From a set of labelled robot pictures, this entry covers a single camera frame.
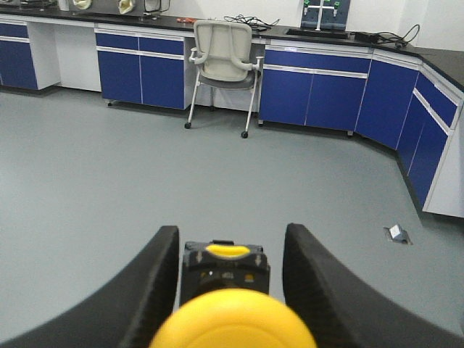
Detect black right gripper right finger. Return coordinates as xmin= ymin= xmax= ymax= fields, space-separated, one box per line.
xmin=282 ymin=223 xmax=463 ymax=347

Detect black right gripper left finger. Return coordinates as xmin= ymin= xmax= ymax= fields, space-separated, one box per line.
xmin=1 ymin=225 xmax=179 ymax=347

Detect yellow mushroom push button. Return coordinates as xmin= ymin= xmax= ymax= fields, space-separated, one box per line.
xmin=150 ymin=240 xmax=317 ymax=347

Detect grey floor socket box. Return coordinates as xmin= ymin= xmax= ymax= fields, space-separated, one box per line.
xmin=383 ymin=224 xmax=413 ymax=245

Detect blue lab bench cabinets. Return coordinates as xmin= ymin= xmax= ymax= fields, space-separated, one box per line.
xmin=1 ymin=7 xmax=463 ymax=217

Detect white mesh office chair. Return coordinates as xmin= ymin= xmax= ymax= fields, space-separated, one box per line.
xmin=184 ymin=20 xmax=263 ymax=138

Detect grey glove box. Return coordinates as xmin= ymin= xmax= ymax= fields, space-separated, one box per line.
xmin=67 ymin=0 xmax=171 ymax=20

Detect black cables on bench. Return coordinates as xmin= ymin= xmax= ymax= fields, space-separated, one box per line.
xmin=353 ymin=23 xmax=421 ymax=49

